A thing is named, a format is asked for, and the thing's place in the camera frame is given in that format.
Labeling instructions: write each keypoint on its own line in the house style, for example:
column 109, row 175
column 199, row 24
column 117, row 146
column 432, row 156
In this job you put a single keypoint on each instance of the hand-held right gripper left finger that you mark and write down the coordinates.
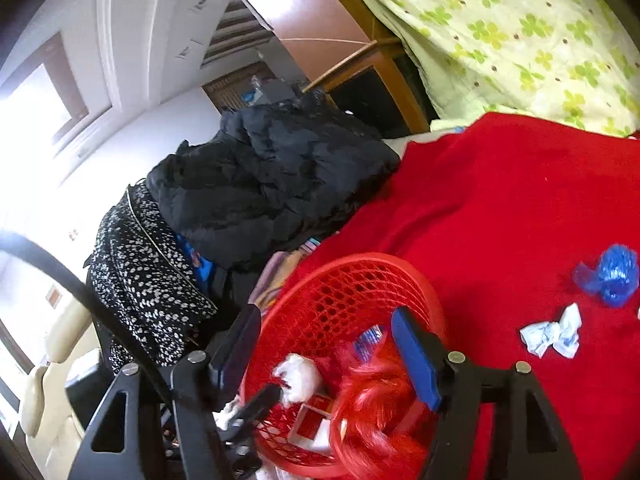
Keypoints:
column 235, row 345

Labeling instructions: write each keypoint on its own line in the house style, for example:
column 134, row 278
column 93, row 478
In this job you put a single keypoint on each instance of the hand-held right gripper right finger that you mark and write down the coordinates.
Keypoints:
column 415, row 355

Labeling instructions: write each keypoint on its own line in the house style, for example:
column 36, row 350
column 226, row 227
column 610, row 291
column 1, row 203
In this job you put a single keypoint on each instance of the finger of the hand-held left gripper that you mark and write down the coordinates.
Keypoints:
column 255, row 402

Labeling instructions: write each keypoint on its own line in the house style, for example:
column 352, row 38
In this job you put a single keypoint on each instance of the blue and white wrapper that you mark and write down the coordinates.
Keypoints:
column 370, row 342

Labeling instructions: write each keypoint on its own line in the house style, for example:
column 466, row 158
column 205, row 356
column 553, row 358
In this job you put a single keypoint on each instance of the white tissue ball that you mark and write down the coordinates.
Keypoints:
column 300, row 375

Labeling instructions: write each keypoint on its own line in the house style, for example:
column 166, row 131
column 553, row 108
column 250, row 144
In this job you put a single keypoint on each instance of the small cardboard box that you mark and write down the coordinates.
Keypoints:
column 310, row 422

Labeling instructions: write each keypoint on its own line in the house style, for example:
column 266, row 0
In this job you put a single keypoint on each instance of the red plastic bag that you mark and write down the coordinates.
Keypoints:
column 375, row 410

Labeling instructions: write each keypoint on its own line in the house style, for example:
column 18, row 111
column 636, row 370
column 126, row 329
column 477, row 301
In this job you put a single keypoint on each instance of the red plastic mesh basket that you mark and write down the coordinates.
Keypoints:
column 330, row 290

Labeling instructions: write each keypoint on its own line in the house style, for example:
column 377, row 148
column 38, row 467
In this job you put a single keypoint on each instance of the blue plastic bag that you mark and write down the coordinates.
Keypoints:
column 615, row 270

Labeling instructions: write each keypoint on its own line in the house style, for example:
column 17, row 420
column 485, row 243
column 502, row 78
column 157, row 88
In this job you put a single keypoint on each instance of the striped scarf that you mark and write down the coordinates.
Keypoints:
column 272, row 275

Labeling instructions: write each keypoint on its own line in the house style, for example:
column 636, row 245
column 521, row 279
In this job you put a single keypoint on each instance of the blue cloth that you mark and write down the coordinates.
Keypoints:
column 200, row 270

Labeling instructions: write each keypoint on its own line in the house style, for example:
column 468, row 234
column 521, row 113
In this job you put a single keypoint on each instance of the black floral print garment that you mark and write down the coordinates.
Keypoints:
column 145, row 280

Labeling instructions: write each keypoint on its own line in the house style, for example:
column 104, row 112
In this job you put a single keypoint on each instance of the black puffer jacket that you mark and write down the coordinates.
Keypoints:
column 275, row 175

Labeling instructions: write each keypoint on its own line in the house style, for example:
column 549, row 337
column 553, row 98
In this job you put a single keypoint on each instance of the red fleece blanket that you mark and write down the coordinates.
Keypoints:
column 500, row 200

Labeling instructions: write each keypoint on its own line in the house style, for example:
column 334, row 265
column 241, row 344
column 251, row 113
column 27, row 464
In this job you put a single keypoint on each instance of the beige leather sofa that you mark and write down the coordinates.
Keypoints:
column 55, row 340

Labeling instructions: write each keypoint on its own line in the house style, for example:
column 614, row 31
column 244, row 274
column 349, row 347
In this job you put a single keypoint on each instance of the wooden cabinet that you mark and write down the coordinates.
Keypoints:
column 390, row 70

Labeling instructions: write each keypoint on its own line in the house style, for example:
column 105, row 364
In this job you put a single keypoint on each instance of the green clover print quilt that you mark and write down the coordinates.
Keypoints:
column 525, row 35

